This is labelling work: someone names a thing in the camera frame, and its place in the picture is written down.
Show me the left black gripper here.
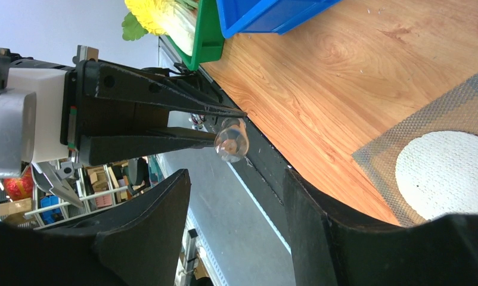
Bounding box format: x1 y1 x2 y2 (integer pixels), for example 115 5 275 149
60 45 247 166

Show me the clear glass test tube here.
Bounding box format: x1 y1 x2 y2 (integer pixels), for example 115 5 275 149
214 118 250 163

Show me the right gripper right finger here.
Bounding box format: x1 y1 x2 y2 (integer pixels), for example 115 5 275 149
283 169 478 285

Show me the yellow napa cabbage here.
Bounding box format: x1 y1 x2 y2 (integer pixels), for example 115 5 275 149
122 0 199 56

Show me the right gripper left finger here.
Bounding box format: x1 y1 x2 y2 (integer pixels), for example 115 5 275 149
0 169 191 285

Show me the wire gauze with ceramic centre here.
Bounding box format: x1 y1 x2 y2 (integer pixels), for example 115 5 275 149
352 73 478 227

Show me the green plastic vegetable tray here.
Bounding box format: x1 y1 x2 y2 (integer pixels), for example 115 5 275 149
166 0 225 71

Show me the blue divided plastic tray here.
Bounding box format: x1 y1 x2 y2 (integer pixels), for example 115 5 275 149
216 0 340 39

